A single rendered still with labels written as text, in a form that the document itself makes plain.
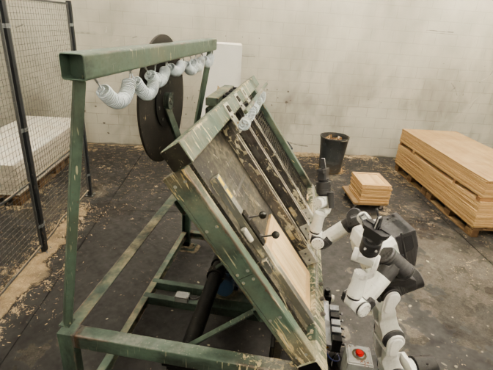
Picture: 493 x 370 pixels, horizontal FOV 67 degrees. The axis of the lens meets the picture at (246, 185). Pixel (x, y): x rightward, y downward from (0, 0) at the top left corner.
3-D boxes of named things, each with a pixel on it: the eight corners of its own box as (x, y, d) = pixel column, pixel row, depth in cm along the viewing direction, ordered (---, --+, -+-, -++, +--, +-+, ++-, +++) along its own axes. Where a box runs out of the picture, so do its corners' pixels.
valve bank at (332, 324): (343, 374, 209) (351, 342, 199) (318, 370, 210) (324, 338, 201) (337, 312, 254) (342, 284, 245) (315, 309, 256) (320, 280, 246)
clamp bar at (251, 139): (307, 241, 277) (337, 228, 269) (220, 103, 247) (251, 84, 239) (307, 234, 286) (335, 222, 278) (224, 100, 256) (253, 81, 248)
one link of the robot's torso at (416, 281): (414, 277, 228) (410, 255, 220) (427, 291, 216) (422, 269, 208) (372, 294, 228) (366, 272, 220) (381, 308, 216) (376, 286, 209)
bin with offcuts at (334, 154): (347, 176, 653) (353, 140, 627) (318, 175, 649) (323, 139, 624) (339, 166, 700) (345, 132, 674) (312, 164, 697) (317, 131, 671)
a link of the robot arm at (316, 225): (313, 211, 232) (306, 236, 240) (313, 219, 222) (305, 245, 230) (330, 215, 231) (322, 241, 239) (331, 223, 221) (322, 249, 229)
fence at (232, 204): (307, 325, 199) (314, 323, 198) (209, 180, 175) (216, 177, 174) (307, 318, 204) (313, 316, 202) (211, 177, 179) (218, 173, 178)
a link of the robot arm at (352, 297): (345, 271, 176) (335, 304, 183) (362, 283, 168) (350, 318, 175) (362, 268, 182) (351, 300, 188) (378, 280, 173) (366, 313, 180)
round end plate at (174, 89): (150, 180, 220) (143, 36, 188) (140, 179, 220) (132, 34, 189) (188, 142, 292) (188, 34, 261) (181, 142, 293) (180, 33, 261)
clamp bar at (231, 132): (307, 267, 246) (340, 253, 239) (208, 113, 216) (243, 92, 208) (307, 259, 256) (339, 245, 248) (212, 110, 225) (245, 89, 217)
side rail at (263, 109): (301, 191, 372) (312, 186, 368) (243, 95, 343) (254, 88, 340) (301, 187, 379) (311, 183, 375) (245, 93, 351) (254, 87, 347)
